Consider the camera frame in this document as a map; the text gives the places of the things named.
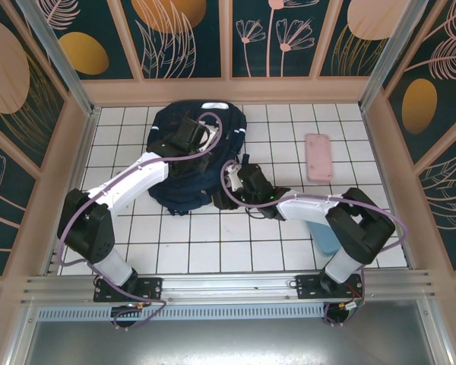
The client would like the navy blue backpack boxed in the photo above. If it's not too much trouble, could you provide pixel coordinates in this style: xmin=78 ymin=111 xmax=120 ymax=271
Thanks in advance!
xmin=147 ymin=100 xmax=251 ymax=218

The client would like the pink pencil case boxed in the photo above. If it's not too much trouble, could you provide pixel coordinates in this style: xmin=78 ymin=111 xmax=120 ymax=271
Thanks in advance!
xmin=304 ymin=132 xmax=334 ymax=183

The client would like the blue pencil case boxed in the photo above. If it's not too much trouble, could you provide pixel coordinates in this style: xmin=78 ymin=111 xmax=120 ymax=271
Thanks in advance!
xmin=307 ymin=221 xmax=342 ymax=256

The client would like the grey metal plate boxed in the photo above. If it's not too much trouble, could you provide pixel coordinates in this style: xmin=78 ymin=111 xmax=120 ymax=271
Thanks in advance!
xmin=21 ymin=319 xmax=444 ymax=365

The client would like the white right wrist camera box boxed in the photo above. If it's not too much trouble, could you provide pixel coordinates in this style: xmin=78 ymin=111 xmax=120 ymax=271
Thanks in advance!
xmin=227 ymin=163 xmax=245 ymax=192

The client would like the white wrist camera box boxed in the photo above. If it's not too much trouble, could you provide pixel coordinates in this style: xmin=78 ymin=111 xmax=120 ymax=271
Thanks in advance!
xmin=198 ymin=127 xmax=220 ymax=153
xmin=227 ymin=163 xmax=245 ymax=192

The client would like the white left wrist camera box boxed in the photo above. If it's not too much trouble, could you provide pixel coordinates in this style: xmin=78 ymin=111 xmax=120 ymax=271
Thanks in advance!
xmin=198 ymin=127 xmax=220 ymax=153

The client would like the aluminium mounting rail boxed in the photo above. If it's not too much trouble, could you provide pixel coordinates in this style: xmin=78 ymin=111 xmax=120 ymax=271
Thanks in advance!
xmin=21 ymin=268 xmax=436 ymax=305

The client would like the grey slotted cable duct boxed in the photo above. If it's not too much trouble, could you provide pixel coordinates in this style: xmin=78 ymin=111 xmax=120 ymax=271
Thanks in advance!
xmin=36 ymin=306 xmax=328 ymax=321

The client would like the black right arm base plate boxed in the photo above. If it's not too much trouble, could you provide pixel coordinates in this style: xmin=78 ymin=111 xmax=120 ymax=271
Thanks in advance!
xmin=295 ymin=273 xmax=366 ymax=300

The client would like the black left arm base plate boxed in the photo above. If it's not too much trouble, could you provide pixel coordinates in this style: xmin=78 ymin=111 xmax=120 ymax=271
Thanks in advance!
xmin=93 ymin=276 xmax=164 ymax=303

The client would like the aluminium floor side rail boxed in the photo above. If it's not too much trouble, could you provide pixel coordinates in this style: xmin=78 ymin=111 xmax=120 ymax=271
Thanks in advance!
xmin=360 ymin=108 xmax=417 ymax=269
xmin=41 ymin=108 xmax=100 ymax=275

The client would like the aluminium corner post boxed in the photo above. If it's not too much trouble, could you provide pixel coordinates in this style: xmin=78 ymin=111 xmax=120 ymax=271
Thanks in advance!
xmin=359 ymin=0 xmax=440 ymax=111
xmin=14 ymin=0 xmax=100 ymax=117

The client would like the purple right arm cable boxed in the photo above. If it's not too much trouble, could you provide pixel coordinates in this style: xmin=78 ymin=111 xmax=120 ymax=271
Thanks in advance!
xmin=220 ymin=161 xmax=410 ymax=327

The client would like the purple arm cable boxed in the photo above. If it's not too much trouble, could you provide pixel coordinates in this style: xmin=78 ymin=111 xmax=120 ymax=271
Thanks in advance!
xmin=220 ymin=161 xmax=410 ymax=327
xmin=56 ymin=112 xmax=226 ymax=330

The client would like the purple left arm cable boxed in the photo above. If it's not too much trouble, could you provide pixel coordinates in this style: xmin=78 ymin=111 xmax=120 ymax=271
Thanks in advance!
xmin=56 ymin=112 xmax=226 ymax=330

